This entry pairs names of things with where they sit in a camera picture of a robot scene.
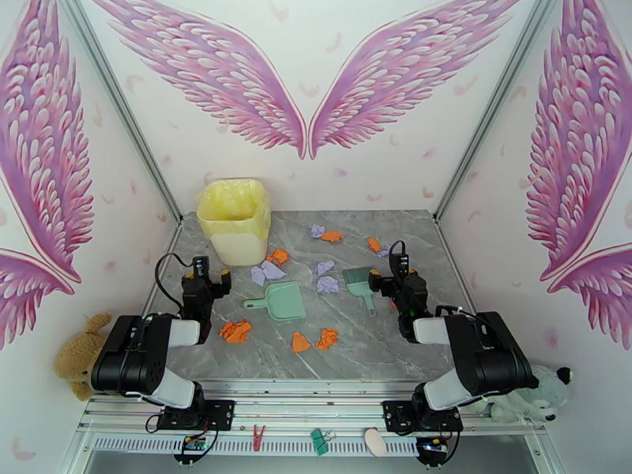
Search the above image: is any mint green hand brush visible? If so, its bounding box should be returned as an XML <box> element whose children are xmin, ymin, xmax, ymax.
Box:
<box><xmin>341</xmin><ymin>266</ymin><xmax>378</xmax><ymax>318</ymax></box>

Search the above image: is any left wrist camera black cable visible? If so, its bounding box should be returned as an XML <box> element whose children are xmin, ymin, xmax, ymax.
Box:
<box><xmin>154</xmin><ymin>252</ymin><xmax>198</xmax><ymax>318</ymax></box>

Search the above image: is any green binder clip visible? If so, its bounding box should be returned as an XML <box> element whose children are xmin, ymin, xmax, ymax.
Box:
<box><xmin>310</xmin><ymin>427</ymin><xmax>337</xmax><ymax>457</ymax></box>

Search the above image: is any right wrist camera black cable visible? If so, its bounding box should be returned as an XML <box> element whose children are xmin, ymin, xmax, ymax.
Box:
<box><xmin>388</xmin><ymin>239</ymin><xmax>495</xmax><ymax>336</ymax></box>

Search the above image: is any brown teddy bear plush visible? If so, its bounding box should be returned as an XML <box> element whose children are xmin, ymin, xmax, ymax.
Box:
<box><xmin>53</xmin><ymin>311</ymin><xmax>115</xmax><ymax>402</ymax></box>

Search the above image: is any wrist camera black cable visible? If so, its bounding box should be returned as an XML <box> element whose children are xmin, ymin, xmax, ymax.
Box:
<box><xmin>388</xmin><ymin>239</ymin><xmax>495</xmax><ymax>336</ymax></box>
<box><xmin>154</xmin><ymin>252</ymin><xmax>198</xmax><ymax>318</ymax></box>

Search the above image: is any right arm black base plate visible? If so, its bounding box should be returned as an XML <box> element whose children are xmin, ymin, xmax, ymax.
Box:
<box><xmin>382</xmin><ymin>399</ymin><xmax>465</xmax><ymax>435</ymax></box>

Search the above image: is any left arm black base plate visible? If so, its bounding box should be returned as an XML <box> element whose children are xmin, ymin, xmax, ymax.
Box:
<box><xmin>156</xmin><ymin>399</ymin><xmax>235</xmax><ymax>431</ymax></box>

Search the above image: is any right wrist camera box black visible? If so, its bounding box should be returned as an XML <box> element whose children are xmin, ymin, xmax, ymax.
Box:
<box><xmin>388</xmin><ymin>252</ymin><xmax>411</xmax><ymax>279</ymax></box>

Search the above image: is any yellow plastic bin liner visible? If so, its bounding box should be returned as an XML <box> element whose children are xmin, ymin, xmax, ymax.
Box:
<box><xmin>196</xmin><ymin>177</ymin><xmax>272</xmax><ymax>240</ymax></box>

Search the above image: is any white grey husky plush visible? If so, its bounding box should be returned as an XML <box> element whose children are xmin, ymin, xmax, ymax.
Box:
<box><xmin>488</xmin><ymin>363</ymin><xmax>576</xmax><ymax>424</ymax></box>

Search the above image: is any aluminium frame post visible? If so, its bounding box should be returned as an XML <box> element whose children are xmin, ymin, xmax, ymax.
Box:
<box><xmin>434</xmin><ymin>0</ymin><xmax>566</xmax><ymax>224</ymax></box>
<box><xmin>53</xmin><ymin>0</ymin><xmax>185</xmax><ymax>224</ymax></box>

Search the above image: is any cream plastic trash bin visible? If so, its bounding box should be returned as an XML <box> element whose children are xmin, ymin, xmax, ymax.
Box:
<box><xmin>207</xmin><ymin>225</ymin><xmax>269</xmax><ymax>265</ymax></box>

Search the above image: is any aluminium rail frame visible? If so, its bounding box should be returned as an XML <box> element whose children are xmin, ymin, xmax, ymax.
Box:
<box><xmin>73</xmin><ymin>380</ymin><xmax>549</xmax><ymax>437</ymax></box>

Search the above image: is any mint green dustpan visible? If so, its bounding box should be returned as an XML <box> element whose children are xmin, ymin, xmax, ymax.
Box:
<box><xmin>243</xmin><ymin>280</ymin><xmax>307</xmax><ymax>322</ymax></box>

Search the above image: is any pink oval tag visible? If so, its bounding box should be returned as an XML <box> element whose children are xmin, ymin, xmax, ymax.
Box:
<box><xmin>364</xmin><ymin>427</ymin><xmax>388</xmax><ymax>458</ymax></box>

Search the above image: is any white perforated cable tray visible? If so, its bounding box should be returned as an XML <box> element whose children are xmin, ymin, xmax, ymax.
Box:
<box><xmin>91</xmin><ymin>434</ymin><xmax>421</xmax><ymax>457</ymax></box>

